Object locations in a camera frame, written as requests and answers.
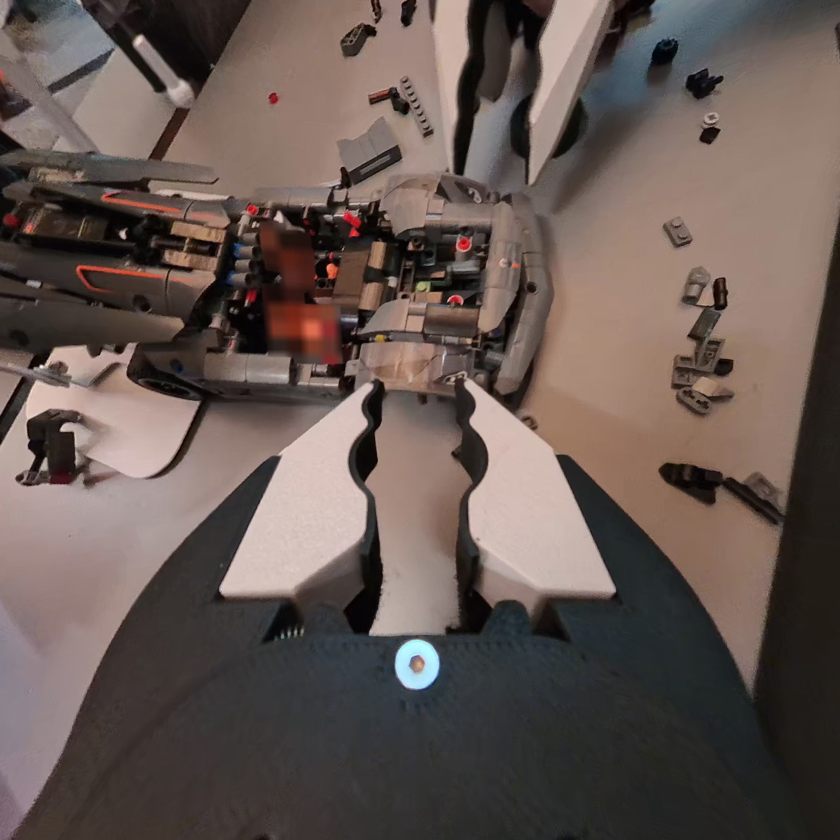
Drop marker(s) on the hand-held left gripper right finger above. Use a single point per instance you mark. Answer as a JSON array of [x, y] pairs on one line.
[[541, 525]]

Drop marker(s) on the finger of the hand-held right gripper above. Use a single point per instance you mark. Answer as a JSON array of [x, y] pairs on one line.
[[453, 52], [568, 59]]

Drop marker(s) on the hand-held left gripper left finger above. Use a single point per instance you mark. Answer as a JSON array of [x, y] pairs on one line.
[[295, 525]]

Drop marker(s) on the grey lego car model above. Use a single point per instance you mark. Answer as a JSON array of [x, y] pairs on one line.
[[505, 262]]

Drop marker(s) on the small black lego connector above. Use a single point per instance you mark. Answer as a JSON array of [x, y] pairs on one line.
[[408, 12]]

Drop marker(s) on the long grey studded lego plate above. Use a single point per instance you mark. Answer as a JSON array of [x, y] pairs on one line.
[[417, 108]]

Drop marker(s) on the black bent lego liftarm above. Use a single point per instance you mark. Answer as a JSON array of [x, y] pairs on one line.
[[399, 102]]

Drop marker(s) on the brown lego axle connector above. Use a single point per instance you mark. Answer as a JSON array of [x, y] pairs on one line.
[[379, 96]]

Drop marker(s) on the grey three-hole lego liftarm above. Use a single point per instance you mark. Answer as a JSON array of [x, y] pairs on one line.
[[358, 40]]

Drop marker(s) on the black lego gear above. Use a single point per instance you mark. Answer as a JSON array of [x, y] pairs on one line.
[[664, 52]]

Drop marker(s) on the tiny black lego piece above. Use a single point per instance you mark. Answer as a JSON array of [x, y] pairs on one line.
[[528, 421]]

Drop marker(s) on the grey lego panel assembly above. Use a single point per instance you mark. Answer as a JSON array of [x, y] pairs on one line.
[[374, 148]]

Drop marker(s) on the black lego clip piece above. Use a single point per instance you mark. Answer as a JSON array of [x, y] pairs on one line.
[[702, 84]]

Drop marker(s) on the black lego bush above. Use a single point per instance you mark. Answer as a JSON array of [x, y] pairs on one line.
[[709, 136]]

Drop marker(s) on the grey lego plate cross holes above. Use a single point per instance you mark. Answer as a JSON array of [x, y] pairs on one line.
[[692, 401]]

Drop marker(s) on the grey two-stud lego plate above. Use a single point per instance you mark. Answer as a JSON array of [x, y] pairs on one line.
[[677, 231]]

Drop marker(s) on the grey lego piece square holes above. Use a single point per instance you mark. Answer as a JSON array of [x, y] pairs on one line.
[[684, 371]]

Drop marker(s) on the light grey curved lego slope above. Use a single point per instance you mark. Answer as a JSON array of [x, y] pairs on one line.
[[714, 387]]

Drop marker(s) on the black smooth lego tile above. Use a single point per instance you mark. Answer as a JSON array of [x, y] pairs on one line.
[[705, 321]]

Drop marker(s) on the short black lego pin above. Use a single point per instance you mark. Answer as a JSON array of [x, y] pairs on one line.
[[720, 294]]

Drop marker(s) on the white rounded board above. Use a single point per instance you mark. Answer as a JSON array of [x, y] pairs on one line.
[[131, 433]]

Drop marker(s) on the small grey lego bracket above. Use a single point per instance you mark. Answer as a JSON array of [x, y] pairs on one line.
[[764, 484]]

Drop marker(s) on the white post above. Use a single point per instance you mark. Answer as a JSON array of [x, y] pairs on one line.
[[164, 72]]

